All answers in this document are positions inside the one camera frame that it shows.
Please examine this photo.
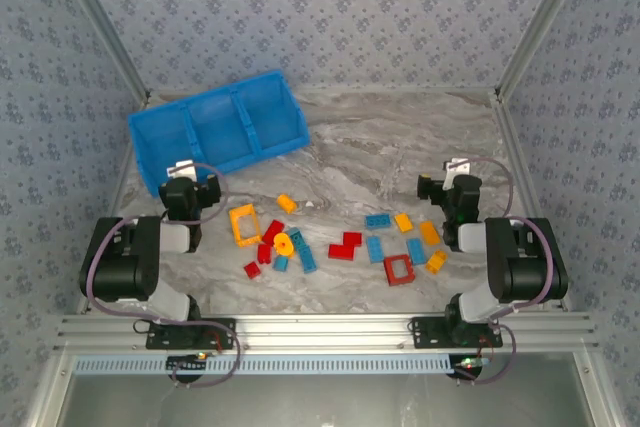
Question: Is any grey metal panel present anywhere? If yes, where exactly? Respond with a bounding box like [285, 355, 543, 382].
[64, 371, 599, 427]

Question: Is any yellow frame lego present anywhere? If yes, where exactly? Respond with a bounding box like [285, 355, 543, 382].
[229, 202, 263, 249]

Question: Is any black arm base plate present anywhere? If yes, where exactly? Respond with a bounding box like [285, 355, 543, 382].
[409, 316, 504, 349]
[145, 317, 237, 351]

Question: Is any small controller board with LED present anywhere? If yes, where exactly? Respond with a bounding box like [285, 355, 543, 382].
[166, 352, 210, 374]
[451, 354, 490, 374]

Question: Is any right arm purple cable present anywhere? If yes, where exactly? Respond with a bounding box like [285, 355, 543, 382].
[457, 156, 557, 386]

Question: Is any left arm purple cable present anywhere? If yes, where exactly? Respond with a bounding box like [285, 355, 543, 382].
[81, 161, 242, 389]

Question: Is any wide aluminium base rail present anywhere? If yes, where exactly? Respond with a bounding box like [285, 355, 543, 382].
[52, 312, 600, 354]

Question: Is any aluminium corner post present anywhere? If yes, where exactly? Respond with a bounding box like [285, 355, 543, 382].
[49, 0, 153, 101]
[493, 0, 597, 101]

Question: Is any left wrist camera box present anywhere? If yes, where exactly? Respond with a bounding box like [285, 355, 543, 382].
[166, 159, 197, 180]

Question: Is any blue three-compartment plastic bin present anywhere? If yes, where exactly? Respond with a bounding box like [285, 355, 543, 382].
[127, 69, 311, 197]

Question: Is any thin aluminium table rail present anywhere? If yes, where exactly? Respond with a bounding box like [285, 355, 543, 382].
[147, 86, 499, 98]

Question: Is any slotted light blue cable duct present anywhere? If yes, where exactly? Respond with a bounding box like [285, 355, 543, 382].
[74, 352, 454, 376]

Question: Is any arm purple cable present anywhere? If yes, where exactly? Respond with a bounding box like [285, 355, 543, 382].
[457, 156, 557, 386]
[81, 161, 242, 389]

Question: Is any long blue lego brick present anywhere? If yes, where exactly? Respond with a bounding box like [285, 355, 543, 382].
[294, 241, 319, 275]

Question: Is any red frame lego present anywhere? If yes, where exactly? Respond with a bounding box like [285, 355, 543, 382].
[382, 254, 417, 288]

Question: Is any aluminium side rail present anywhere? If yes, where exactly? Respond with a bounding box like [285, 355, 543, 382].
[491, 91, 572, 313]

